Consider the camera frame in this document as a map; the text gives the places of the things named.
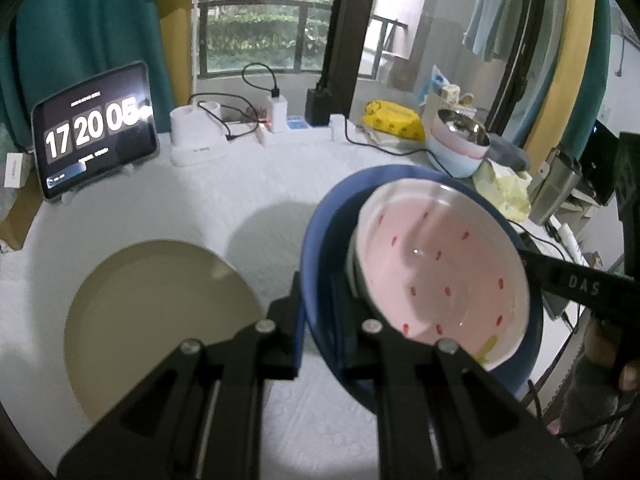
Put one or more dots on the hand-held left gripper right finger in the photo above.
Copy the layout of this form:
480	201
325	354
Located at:
350	342

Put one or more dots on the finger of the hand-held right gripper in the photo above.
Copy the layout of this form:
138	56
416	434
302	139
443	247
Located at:
537	267

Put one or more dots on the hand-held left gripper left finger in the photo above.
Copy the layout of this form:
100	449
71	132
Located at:
298	320

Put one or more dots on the blue plate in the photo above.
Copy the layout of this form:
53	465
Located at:
325	240

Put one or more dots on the pink dotted bowl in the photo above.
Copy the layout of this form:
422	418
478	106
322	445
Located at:
450	270

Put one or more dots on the cream plate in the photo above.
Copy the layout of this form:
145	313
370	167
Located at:
165	310

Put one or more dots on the person's right hand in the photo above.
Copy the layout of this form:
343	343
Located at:
612	345

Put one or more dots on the yellow cloth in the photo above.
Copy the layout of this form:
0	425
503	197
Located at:
505	192

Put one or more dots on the grey metal appliance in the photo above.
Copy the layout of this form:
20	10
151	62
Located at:
552	185

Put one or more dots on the grey cloth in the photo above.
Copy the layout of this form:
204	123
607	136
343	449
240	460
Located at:
507	152

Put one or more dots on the light blue bowl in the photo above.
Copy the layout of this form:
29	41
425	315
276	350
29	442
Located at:
450	160

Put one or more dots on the metal bowl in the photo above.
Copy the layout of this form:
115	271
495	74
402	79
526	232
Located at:
465	127

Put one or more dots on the white power strip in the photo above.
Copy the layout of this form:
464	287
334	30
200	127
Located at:
310	135

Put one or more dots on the white desk lamp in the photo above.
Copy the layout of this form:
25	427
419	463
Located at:
197	145

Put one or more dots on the yellow packet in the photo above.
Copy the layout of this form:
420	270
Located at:
395	122

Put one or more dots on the white charger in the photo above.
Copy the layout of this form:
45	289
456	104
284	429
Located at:
277	115

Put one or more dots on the black power adapter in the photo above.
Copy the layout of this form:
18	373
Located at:
318	107

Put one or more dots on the light blue hanging garment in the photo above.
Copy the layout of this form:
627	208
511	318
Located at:
492	15

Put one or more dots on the tablet with clock display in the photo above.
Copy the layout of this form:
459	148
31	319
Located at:
95	130

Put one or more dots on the cardboard box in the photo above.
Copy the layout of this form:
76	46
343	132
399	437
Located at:
17	215

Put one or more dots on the small white box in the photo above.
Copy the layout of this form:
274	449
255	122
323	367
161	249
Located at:
17	170

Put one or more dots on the teal curtain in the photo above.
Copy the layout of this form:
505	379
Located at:
85	20

